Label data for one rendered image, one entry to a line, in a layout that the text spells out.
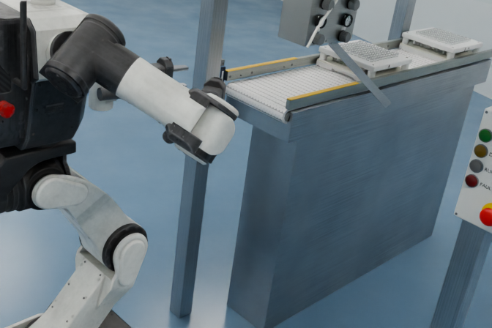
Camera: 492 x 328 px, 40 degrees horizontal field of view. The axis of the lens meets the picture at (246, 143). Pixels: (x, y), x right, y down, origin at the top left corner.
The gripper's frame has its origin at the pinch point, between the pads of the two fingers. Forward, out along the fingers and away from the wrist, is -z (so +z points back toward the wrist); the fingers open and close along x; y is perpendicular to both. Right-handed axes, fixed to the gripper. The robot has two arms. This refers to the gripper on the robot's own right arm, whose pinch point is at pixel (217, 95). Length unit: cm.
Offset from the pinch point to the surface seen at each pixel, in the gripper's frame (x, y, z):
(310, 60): 5, 16, -67
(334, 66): 5, 25, -66
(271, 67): 5, 6, -50
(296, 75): 7, 14, -54
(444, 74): 9, 66, -97
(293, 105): 5.5, 18.5, -19.6
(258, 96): 7.5, 6.7, -26.5
